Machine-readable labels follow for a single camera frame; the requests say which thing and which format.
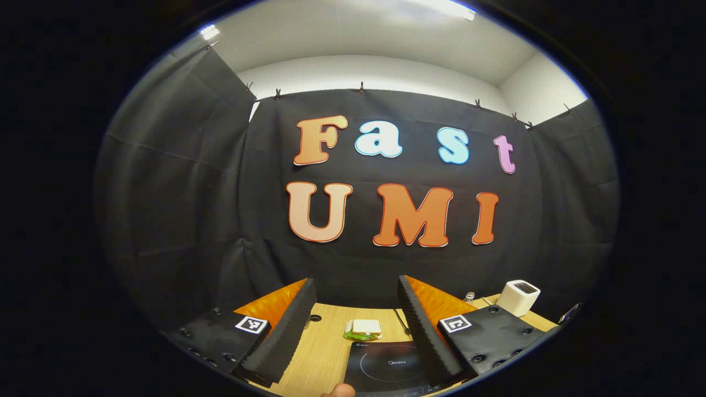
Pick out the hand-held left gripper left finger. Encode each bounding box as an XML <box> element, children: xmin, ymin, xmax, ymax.
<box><xmin>164</xmin><ymin>278</ymin><xmax>318</xmax><ymax>388</ymax></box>

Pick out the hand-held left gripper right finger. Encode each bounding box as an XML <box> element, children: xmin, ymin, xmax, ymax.
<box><xmin>398</xmin><ymin>275</ymin><xmax>561</xmax><ymax>388</ymax></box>

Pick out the black induction cooktop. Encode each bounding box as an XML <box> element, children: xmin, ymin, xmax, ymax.
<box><xmin>343</xmin><ymin>340</ymin><xmax>439</xmax><ymax>394</ymax></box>

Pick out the sandwich with lettuce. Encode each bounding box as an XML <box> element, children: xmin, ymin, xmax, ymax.
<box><xmin>343</xmin><ymin>319</ymin><xmax>383</xmax><ymax>341</ymax></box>

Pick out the white toaster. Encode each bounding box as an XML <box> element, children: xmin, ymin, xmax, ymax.
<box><xmin>495</xmin><ymin>280</ymin><xmax>542</xmax><ymax>318</ymax></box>

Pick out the black backdrop cloth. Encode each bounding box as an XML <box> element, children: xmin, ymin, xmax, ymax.
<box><xmin>95</xmin><ymin>44</ymin><xmax>621</xmax><ymax>337</ymax></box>

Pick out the wide ceiling light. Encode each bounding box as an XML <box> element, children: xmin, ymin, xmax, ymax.
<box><xmin>408</xmin><ymin>0</ymin><xmax>476</xmax><ymax>22</ymax></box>

